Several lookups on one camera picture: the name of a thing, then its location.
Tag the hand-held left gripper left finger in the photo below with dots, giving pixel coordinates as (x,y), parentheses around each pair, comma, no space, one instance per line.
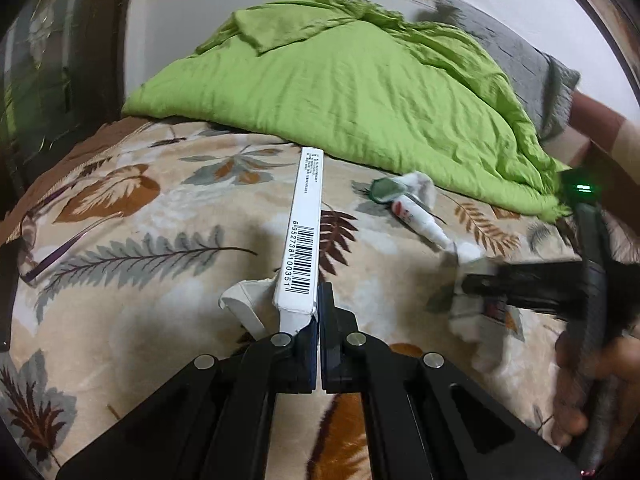
(305,360)

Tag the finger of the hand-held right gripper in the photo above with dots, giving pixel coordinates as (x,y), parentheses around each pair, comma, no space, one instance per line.
(490,282)

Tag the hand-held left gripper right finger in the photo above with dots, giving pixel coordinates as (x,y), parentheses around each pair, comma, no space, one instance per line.
(330,350)

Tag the white paper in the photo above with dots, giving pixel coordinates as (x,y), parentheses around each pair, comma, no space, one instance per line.
(467,325)

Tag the white medicine box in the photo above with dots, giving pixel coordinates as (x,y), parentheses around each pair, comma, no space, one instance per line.
(305,230)

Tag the person's right hand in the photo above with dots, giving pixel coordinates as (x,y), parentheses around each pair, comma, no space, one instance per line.
(567,385)

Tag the white ointment tube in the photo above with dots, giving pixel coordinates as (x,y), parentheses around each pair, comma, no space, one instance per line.
(417,217)

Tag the small green object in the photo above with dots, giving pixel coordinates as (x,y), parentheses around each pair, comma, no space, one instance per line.
(386,190)

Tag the leaf-print blanket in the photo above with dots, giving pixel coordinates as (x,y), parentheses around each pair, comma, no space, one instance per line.
(150,260)

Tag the grey quilted pillow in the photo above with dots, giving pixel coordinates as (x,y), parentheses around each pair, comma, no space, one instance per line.
(530,70)

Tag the green quilt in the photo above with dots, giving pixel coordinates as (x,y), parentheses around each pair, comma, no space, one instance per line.
(325,85)

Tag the purple-framed eyeglasses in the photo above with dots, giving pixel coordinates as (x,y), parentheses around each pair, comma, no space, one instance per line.
(35,255)

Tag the brown door with glass panel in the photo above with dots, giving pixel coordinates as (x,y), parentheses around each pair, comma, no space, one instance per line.
(45,70)

